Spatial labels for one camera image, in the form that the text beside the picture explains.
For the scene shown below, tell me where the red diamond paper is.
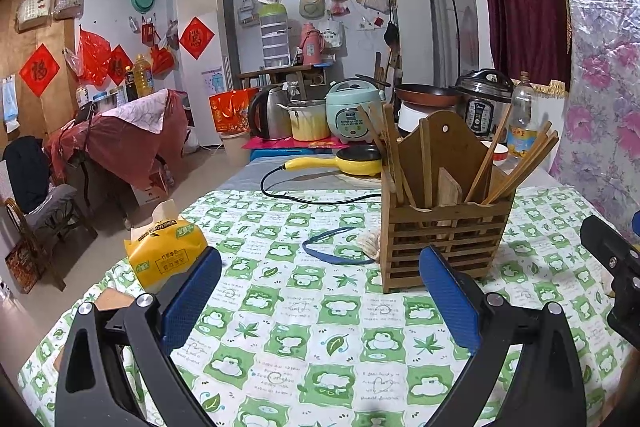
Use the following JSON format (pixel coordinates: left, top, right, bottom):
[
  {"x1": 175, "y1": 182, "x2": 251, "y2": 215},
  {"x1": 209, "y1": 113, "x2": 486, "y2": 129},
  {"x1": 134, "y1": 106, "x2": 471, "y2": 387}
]
[
  {"x1": 178, "y1": 18, "x2": 216, "y2": 60},
  {"x1": 19, "y1": 44, "x2": 61, "y2": 98},
  {"x1": 107, "y1": 44, "x2": 133, "y2": 85}
]

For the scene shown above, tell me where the clear hanging tote bag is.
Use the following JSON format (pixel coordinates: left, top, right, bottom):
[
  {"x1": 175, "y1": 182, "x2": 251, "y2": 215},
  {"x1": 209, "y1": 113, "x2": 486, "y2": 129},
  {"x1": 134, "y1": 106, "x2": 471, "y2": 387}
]
[{"x1": 52, "y1": 0, "x2": 86, "y2": 22}]

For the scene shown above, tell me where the chair with dark clothes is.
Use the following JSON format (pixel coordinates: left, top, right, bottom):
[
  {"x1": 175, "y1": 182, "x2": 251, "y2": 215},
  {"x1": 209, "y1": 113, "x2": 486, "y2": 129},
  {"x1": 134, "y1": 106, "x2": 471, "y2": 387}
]
[{"x1": 2, "y1": 137, "x2": 98, "y2": 293}]

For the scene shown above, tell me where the pink thermos jug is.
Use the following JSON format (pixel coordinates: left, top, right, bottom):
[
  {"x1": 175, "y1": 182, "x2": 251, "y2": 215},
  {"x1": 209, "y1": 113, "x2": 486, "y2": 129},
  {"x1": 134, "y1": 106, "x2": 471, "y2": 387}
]
[{"x1": 298, "y1": 23, "x2": 325, "y2": 66}]

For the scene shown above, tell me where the red cloth covered furniture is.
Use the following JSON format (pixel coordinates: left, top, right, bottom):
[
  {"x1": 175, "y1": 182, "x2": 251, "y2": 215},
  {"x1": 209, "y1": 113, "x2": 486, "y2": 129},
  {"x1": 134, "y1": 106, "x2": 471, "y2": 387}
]
[{"x1": 44, "y1": 88, "x2": 190, "y2": 190}]

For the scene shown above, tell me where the steel electric kettle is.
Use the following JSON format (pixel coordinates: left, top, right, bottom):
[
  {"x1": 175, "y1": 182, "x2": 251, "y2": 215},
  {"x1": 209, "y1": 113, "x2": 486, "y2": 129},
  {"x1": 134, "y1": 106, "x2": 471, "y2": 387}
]
[{"x1": 247, "y1": 84, "x2": 293, "y2": 140}]

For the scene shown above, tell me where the red plastic bag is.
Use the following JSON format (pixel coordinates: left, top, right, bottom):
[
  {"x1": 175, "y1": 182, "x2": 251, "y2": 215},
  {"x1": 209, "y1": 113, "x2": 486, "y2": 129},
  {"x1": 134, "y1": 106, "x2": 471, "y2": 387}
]
[{"x1": 77, "y1": 27, "x2": 113, "y2": 85}]

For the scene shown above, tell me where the yellow pot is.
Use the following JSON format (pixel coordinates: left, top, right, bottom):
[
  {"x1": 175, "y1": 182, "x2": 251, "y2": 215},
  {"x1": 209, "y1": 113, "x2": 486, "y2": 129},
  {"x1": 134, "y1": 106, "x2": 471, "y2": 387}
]
[{"x1": 277, "y1": 99, "x2": 328, "y2": 142}]

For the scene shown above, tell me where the green checked tablecloth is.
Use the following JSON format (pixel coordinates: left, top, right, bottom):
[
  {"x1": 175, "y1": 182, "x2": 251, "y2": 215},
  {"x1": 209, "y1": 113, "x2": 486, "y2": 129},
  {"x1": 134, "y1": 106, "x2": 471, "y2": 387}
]
[{"x1": 17, "y1": 184, "x2": 640, "y2": 427}]

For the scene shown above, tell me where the yellow electric frying pan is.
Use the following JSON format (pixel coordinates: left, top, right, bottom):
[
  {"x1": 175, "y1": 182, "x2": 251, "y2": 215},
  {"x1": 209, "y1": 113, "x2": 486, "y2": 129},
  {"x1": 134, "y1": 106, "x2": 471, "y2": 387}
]
[{"x1": 284, "y1": 144, "x2": 383, "y2": 178}]

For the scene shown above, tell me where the wooden side table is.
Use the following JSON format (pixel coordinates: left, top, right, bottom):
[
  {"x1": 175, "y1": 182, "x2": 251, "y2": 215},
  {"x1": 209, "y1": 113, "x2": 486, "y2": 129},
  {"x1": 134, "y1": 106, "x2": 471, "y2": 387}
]
[{"x1": 237, "y1": 64, "x2": 336, "y2": 90}]

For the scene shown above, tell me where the beige hanging tote bag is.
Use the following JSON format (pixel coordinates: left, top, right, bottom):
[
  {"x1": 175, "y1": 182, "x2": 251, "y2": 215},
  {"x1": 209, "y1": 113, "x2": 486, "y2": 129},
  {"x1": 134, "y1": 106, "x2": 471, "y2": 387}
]
[{"x1": 15, "y1": 0, "x2": 53, "y2": 32}]

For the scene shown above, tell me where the yellow cooking oil bottle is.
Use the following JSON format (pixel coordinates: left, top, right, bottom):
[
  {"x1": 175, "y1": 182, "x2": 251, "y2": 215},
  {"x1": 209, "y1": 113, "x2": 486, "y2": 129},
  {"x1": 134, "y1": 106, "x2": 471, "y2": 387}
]
[{"x1": 132, "y1": 53, "x2": 155, "y2": 98}]

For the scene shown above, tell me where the red gift bag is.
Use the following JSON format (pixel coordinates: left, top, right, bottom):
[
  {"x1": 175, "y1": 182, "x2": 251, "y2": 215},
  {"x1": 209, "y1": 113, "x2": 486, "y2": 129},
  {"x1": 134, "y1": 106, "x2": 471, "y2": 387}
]
[{"x1": 209, "y1": 88, "x2": 261, "y2": 132}]

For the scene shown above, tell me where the white printed tote bag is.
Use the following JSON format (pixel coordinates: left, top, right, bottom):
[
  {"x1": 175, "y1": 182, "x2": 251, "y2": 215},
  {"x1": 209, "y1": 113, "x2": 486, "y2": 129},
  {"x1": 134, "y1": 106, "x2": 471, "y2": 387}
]
[{"x1": 320, "y1": 19, "x2": 346, "y2": 52}]

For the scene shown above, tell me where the bunch of wooden chopsticks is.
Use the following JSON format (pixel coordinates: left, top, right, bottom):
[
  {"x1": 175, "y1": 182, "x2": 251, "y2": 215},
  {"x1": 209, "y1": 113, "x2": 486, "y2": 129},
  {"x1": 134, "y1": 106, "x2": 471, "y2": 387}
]
[{"x1": 357, "y1": 102, "x2": 561, "y2": 210}]

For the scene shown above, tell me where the white floral cloth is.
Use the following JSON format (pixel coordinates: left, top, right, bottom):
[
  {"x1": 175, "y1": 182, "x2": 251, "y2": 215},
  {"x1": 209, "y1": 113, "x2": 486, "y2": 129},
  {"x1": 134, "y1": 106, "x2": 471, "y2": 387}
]
[{"x1": 95, "y1": 89, "x2": 173, "y2": 130}]

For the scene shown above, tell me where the beige waste bin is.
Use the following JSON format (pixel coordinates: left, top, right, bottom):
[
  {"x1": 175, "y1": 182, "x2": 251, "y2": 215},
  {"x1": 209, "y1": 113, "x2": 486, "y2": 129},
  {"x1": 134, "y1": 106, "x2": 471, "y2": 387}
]
[{"x1": 220, "y1": 132, "x2": 251, "y2": 168}]

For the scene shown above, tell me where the red frying pan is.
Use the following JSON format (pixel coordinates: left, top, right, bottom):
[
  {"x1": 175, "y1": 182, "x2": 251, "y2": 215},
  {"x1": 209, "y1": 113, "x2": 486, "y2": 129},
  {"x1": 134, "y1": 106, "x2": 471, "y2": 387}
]
[{"x1": 393, "y1": 83, "x2": 461, "y2": 108}]

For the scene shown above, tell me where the wooden chopstick holder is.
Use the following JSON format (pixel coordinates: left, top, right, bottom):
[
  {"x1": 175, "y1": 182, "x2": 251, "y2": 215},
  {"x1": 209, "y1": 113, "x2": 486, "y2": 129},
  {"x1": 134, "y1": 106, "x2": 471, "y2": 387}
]
[{"x1": 380, "y1": 109, "x2": 517, "y2": 295}]

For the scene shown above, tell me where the clear plastic bottle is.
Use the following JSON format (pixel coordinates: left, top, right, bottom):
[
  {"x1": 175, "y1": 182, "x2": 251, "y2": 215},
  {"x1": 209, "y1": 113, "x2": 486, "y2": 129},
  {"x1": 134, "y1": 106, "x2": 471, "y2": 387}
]
[{"x1": 505, "y1": 71, "x2": 546, "y2": 164}]

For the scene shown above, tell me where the blue elastic band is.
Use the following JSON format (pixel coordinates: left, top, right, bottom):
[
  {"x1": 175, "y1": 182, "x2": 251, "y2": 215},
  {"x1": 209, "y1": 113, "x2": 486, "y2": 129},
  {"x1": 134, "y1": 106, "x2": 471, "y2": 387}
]
[{"x1": 302, "y1": 227, "x2": 376, "y2": 266}]

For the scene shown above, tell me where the black silver pressure cooker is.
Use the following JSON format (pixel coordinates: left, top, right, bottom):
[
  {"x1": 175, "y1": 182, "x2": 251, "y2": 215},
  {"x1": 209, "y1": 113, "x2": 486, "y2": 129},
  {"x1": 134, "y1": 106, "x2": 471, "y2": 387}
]
[{"x1": 452, "y1": 68, "x2": 516, "y2": 140}]

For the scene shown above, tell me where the black hanging spatula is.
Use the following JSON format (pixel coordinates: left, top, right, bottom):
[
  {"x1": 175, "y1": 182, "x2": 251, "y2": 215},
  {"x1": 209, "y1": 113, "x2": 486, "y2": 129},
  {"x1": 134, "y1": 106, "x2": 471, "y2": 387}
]
[{"x1": 384, "y1": 0, "x2": 401, "y2": 48}]

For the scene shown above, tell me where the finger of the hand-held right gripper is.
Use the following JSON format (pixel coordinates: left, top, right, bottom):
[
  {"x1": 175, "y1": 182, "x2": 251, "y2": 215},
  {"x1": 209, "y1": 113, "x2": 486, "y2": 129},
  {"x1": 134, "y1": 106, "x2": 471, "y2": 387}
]
[{"x1": 580, "y1": 214, "x2": 640, "y2": 344}]

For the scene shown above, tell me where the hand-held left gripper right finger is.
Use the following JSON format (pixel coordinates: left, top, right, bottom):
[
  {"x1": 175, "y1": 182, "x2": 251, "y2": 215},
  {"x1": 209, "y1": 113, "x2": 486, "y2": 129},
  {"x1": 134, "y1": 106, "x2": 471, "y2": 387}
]
[{"x1": 419, "y1": 245, "x2": 587, "y2": 427}]

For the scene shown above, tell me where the yellow tissue pack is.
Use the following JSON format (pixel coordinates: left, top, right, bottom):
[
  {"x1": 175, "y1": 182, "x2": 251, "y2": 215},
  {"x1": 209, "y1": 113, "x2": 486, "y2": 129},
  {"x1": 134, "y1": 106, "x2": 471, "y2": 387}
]
[{"x1": 124, "y1": 201, "x2": 208, "y2": 293}]

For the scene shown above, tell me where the floral wrapped mattress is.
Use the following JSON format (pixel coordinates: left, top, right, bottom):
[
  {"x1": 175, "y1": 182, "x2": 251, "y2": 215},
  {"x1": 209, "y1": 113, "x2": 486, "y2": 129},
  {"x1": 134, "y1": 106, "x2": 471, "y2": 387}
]
[{"x1": 542, "y1": 0, "x2": 640, "y2": 218}]

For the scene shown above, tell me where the black power cable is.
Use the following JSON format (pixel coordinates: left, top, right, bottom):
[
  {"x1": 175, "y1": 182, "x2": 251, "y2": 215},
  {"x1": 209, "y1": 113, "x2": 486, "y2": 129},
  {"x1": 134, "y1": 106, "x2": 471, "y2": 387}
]
[{"x1": 260, "y1": 166, "x2": 385, "y2": 206}]

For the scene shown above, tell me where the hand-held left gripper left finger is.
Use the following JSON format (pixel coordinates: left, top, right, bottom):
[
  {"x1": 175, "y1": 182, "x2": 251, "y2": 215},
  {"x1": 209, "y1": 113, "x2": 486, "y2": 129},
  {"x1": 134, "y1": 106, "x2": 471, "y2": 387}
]
[{"x1": 55, "y1": 247, "x2": 222, "y2": 427}]

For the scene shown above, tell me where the mint green rice cooker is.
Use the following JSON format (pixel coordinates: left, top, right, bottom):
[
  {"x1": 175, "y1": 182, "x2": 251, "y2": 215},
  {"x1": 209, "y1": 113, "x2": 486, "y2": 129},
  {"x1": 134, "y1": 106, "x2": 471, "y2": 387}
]
[{"x1": 326, "y1": 78, "x2": 387, "y2": 145}]

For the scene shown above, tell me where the white refrigerator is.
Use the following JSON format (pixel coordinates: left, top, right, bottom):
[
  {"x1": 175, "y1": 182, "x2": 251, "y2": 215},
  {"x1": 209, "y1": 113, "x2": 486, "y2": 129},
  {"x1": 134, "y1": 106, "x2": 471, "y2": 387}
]
[{"x1": 176, "y1": 0, "x2": 241, "y2": 148}]

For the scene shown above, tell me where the plastic drawer tower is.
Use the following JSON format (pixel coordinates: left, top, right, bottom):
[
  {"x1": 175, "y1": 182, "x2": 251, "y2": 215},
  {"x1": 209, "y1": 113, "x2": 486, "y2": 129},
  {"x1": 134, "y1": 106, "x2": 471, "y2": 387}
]
[{"x1": 258, "y1": 3, "x2": 292, "y2": 68}]

